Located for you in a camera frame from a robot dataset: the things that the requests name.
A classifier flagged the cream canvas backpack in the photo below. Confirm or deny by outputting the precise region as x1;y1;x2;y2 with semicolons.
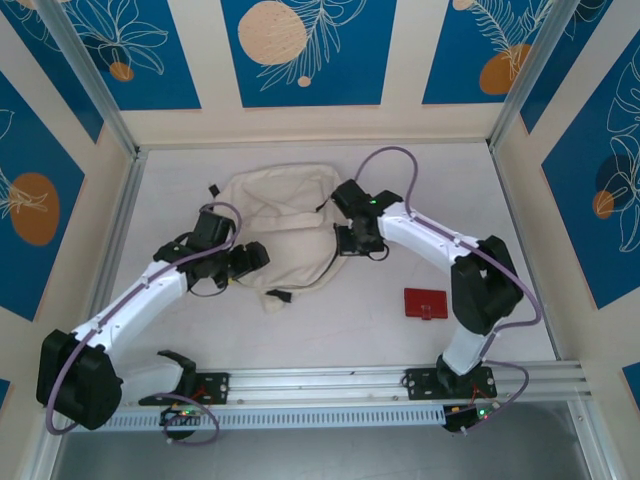
208;164;347;316

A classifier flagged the red pencil case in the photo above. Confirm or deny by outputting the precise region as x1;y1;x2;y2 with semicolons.
403;287;449;321

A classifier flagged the small controller board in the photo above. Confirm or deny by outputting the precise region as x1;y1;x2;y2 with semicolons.
159;405;201;426
444;404;501;434

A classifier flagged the grey metal panel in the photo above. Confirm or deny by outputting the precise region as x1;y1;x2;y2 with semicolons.
49;429;591;480

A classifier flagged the thin black left gripper wire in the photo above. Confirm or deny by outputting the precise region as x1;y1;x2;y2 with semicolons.
187;278;227;300

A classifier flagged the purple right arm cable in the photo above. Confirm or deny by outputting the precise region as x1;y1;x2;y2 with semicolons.
353;144;544;436

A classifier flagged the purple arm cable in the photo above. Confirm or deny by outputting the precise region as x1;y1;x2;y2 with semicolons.
353;144;544;436
45;202;245;446

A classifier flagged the aluminium table side rail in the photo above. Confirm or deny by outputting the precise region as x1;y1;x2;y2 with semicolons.
74;149;149;371
487;144;566;361

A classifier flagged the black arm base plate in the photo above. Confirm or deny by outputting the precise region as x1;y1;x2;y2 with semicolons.
138;370;231;406
405;367;499;401

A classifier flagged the aluminium mounting rail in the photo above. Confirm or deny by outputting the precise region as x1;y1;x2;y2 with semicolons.
42;362;596;411

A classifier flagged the grey slotted cable duct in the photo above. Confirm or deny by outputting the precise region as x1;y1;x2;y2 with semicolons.
64;404;446;432

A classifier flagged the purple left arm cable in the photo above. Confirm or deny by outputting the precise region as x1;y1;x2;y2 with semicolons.
45;202;245;446

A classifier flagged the aluminium frame post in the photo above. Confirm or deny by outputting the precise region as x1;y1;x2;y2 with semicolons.
34;0;146;161
487;0;571;154

